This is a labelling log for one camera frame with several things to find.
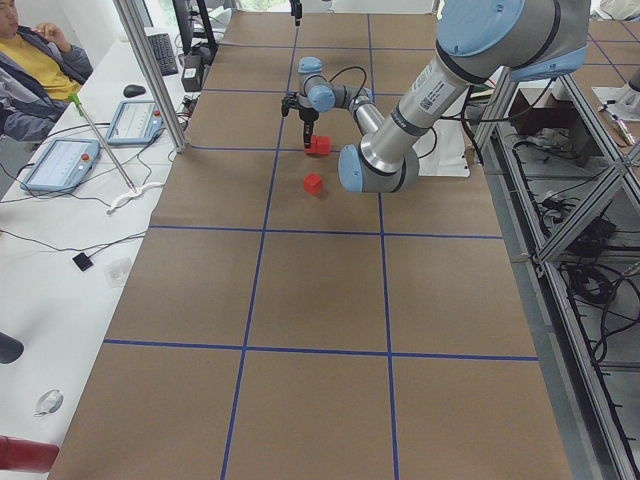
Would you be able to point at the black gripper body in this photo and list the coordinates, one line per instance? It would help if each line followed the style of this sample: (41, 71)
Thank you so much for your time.
(306, 115)

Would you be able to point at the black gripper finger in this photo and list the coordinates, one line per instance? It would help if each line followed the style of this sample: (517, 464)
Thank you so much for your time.
(307, 134)
(296, 11)

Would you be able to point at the red cube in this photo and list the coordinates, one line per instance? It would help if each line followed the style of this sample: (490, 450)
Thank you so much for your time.
(322, 145)
(313, 184)

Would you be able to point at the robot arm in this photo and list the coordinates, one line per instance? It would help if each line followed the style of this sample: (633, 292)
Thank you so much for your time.
(534, 40)

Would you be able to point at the black power adapter box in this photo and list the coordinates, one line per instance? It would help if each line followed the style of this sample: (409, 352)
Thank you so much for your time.
(196, 66)

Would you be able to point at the black keyboard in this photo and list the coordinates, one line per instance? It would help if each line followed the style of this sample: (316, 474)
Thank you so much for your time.
(162, 49)

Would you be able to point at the far teach pendant tablet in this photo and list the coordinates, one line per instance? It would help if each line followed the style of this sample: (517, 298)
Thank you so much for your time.
(135, 123)

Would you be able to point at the teach pendant tablet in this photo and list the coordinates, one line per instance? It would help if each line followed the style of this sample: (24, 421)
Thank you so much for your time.
(63, 165)
(135, 123)

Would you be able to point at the white curved plastic holder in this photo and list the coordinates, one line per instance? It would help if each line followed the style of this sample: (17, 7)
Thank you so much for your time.
(133, 193)

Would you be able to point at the black computer mouse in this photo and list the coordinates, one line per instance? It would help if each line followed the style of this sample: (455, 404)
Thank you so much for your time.
(133, 90)

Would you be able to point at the green tipped metal rod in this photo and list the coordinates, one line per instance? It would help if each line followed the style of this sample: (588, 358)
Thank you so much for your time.
(74, 98)

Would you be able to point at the clear plastic small container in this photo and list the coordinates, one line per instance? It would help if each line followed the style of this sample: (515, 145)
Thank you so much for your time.
(117, 272)

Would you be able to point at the near teach pendant tablet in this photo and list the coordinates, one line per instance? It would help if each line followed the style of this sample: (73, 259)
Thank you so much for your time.
(63, 165)

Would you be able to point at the small black square device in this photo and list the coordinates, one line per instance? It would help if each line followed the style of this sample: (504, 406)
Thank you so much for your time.
(82, 261)

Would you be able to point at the seated person yellow shirt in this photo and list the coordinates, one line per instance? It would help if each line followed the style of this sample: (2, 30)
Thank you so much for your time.
(40, 70)

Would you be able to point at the red cylinder object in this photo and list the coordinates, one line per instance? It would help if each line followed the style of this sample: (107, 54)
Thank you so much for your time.
(27, 456)

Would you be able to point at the white camera pedestal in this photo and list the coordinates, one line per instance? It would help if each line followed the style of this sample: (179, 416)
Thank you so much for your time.
(441, 151)

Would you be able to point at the aluminium frame post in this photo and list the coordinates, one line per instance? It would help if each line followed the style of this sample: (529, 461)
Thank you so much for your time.
(132, 23)

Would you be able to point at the aluminium frame rack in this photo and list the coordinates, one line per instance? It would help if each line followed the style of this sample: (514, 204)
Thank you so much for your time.
(565, 177)

